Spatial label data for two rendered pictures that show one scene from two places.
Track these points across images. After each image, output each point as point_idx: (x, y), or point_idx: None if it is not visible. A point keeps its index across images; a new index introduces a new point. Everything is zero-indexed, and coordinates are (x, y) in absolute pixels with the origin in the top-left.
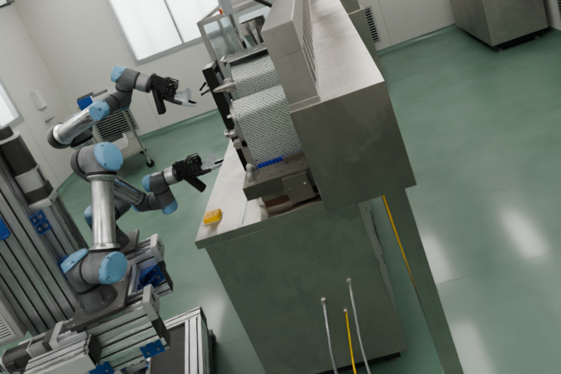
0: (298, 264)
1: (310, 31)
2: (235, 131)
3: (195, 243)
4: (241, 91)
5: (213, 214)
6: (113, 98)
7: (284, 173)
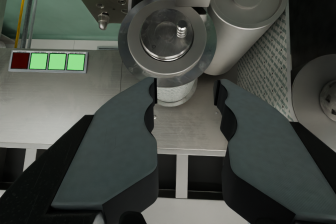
0: None
1: (170, 157)
2: None
3: None
4: (281, 81)
5: None
6: None
7: None
